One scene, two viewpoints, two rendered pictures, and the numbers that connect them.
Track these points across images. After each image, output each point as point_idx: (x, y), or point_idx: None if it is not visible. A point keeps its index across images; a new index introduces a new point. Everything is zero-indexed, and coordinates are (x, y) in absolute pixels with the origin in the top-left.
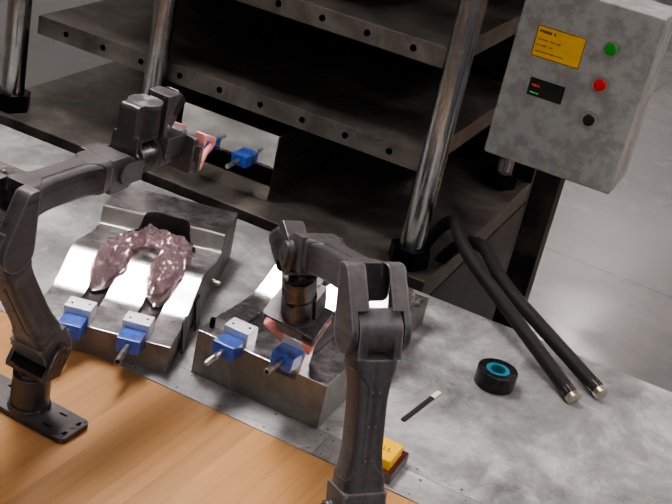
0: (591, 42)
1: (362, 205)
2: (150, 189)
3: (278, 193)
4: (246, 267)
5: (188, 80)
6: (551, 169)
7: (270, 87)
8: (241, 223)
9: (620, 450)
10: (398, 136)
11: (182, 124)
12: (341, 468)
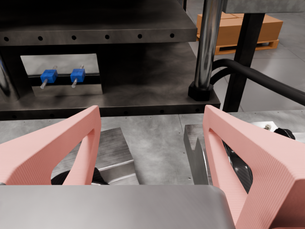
0: None
1: (145, 72)
2: (30, 124)
3: (104, 86)
4: (140, 158)
5: (14, 40)
6: (269, 9)
7: (72, 24)
8: (105, 119)
9: None
10: (170, 24)
11: (90, 113)
12: None
